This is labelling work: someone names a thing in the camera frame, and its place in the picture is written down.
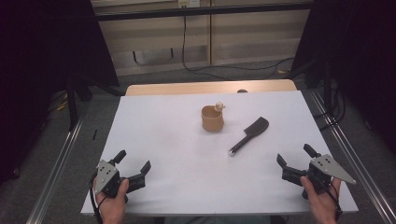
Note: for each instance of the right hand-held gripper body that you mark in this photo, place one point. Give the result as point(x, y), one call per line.
point(327, 166)

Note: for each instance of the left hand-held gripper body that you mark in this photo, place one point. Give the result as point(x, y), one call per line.
point(106, 175)

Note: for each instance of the tan soft storage bag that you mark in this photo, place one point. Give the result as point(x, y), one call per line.
point(212, 123)

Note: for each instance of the person's left hand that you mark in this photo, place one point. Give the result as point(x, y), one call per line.
point(112, 207)

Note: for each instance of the person's right hand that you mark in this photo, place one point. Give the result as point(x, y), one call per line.
point(323, 205)

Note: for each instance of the white table sheet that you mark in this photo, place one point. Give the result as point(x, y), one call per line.
point(174, 168)

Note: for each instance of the small black stick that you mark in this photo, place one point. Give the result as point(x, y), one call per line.
point(94, 134)

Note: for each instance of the black metal stand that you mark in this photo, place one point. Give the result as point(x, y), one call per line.
point(72, 102)
point(327, 84)

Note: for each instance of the small beige toy figure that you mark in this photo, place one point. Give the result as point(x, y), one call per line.
point(219, 106)

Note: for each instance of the light wooden table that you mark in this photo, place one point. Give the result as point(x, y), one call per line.
point(186, 88)

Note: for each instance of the black curtain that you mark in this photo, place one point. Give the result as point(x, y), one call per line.
point(364, 62)
point(40, 62)

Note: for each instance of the beige desk with panels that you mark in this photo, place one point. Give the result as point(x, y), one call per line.
point(249, 34)

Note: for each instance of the aluminium floor rail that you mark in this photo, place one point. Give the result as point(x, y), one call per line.
point(53, 174)
point(358, 155)

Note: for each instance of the white wall socket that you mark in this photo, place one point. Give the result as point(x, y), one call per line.
point(188, 3)

